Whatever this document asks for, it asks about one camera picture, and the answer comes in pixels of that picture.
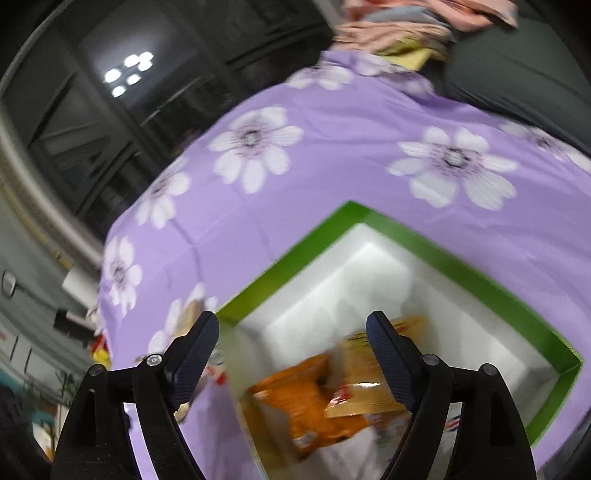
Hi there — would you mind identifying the gold rice cracker packet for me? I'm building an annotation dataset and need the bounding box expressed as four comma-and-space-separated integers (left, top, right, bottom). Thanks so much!
325, 331, 406, 418

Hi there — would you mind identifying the white popcorn snack packet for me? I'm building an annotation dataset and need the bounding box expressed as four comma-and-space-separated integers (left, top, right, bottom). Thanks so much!
444, 411, 461, 432

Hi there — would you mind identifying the orange snack packet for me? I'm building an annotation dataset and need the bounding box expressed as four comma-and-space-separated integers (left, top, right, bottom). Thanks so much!
247, 353, 370, 459

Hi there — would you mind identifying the white blue red snack bar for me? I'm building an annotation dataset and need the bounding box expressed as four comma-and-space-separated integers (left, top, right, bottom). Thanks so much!
205, 348, 226, 386

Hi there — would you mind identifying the yellow red gift bag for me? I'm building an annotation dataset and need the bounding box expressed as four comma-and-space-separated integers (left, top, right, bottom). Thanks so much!
90, 335, 112, 370

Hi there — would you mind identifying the green white cardboard box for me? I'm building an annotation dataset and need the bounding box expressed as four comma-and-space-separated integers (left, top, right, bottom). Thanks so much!
218, 202, 590, 479

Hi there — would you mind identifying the pink folded cloth pile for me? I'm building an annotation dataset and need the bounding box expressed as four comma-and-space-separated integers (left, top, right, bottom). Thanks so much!
332, 1, 518, 71

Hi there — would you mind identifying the white paper roll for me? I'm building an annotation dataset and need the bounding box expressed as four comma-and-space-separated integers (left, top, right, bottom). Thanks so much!
62, 265, 98, 309

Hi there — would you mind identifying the purple floral tablecloth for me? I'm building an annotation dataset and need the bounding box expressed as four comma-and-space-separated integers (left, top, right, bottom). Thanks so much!
98, 51, 590, 479

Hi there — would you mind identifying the dark framed window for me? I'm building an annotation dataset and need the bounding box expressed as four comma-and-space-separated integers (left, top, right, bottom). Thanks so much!
2, 1, 332, 239

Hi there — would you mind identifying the dark grey sofa cushion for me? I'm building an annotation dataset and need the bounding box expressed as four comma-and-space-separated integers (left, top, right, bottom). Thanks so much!
442, 18, 590, 153

